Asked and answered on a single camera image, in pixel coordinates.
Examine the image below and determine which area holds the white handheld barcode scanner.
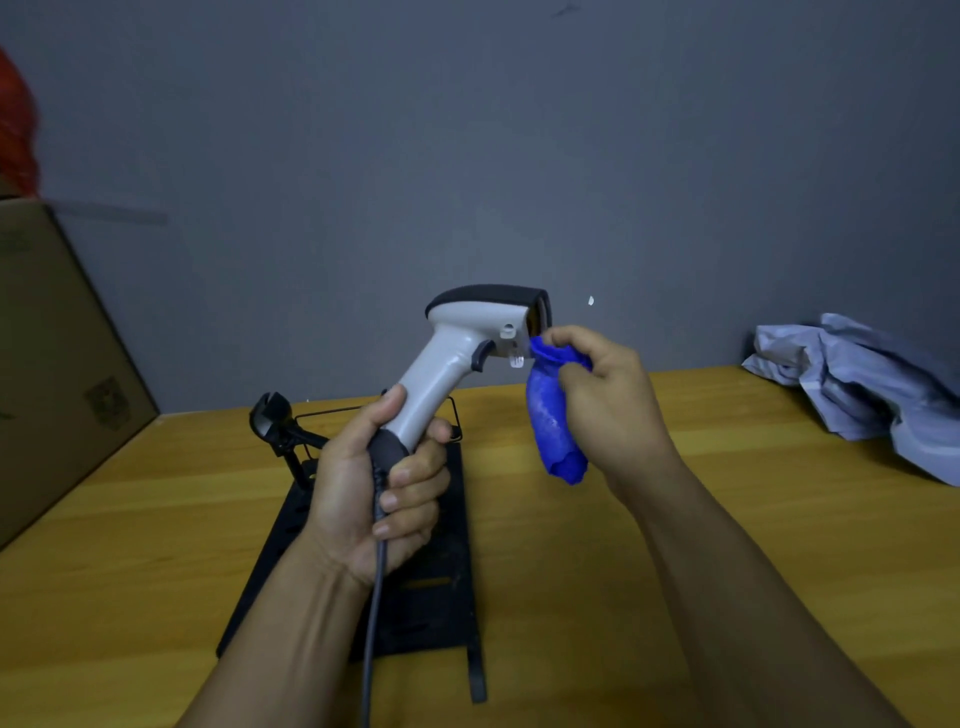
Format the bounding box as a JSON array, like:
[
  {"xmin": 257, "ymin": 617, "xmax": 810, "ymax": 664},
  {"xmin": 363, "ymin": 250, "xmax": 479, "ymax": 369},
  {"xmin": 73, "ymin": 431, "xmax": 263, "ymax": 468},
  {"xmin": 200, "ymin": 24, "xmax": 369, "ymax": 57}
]
[{"xmin": 366, "ymin": 284, "xmax": 553, "ymax": 481}]

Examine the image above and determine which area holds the person's left forearm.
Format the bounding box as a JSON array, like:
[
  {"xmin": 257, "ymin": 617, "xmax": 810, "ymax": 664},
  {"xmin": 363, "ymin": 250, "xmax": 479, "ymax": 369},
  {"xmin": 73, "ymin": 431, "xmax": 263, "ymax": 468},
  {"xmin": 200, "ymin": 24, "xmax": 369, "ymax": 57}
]
[{"xmin": 177, "ymin": 531, "xmax": 376, "ymax": 728}]

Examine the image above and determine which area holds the brown cardboard box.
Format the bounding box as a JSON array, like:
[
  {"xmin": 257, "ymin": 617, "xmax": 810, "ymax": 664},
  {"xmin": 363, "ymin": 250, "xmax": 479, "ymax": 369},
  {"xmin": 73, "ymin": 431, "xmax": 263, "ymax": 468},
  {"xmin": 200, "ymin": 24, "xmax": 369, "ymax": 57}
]
[{"xmin": 0, "ymin": 196, "xmax": 160, "ymax": 552}]

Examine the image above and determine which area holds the blue cleaning cloth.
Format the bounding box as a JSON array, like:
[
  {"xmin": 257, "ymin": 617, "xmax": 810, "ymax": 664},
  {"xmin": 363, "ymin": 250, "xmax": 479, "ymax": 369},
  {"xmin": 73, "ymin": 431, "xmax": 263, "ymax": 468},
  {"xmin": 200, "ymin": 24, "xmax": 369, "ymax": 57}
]
[{"xmin": 525, "ymin": 336, "xmax": 594, "ymax": 486}]

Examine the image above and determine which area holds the black scanner stand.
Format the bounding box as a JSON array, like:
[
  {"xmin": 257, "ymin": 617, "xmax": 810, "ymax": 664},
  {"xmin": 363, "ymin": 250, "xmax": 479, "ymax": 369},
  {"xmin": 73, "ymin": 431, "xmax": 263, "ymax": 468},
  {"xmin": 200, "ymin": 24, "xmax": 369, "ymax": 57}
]
[{"xmin": 216, "ymin": 391, "xmax": 489, "ymax": 705}]

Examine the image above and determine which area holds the person's right hand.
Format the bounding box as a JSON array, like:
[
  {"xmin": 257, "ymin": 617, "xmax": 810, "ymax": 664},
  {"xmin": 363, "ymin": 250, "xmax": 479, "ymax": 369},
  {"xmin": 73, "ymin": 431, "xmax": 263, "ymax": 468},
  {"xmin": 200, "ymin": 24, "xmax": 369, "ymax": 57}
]
[{"xmin": 541, "ymin": 324, "xmax": 685, "ymax": 505}]

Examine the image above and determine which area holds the black scanner cable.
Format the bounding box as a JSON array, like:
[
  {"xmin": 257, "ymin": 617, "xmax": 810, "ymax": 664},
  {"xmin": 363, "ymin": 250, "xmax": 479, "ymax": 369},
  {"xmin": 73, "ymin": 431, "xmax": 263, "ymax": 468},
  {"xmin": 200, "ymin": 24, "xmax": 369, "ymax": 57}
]
[{"xmin": 360, "ymin": 465, "xmax": 391, "ymax": 728}]

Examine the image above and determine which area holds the red fluffy object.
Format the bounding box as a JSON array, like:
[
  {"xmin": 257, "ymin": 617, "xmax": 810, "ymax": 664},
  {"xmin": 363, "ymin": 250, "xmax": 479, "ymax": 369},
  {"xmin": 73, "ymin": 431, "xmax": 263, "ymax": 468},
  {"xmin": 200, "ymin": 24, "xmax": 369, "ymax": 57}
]
[{"xmin": 0, "ymin": 46, "xmax": 42, "ymax": 199}]

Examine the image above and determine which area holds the person's left hand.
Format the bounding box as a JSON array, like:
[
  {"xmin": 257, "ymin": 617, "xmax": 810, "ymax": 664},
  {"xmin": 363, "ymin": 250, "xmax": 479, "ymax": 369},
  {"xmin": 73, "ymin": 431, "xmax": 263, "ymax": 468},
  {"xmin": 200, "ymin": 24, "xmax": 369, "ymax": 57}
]
[{"xmin": 304, "ymin": 384, "xmax": 454, "ymax": 589}]

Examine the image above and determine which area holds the person's right forearm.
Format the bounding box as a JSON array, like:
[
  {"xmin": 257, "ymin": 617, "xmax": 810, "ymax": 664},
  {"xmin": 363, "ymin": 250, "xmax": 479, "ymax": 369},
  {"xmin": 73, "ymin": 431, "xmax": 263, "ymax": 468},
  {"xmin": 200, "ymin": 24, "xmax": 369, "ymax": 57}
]
[{"xmin": 604, "ymin": 459, "xmax": 915, "ymax": 728}]

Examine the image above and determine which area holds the crumpled grey plastic bag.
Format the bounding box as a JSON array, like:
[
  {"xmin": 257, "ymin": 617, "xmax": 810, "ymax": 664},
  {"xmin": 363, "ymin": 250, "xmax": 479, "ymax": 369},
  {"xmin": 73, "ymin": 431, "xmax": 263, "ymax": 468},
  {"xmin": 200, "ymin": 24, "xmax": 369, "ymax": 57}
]
[{"xmin": 741, "ymin": 312, "xmax": 960, "ymax": 488}]

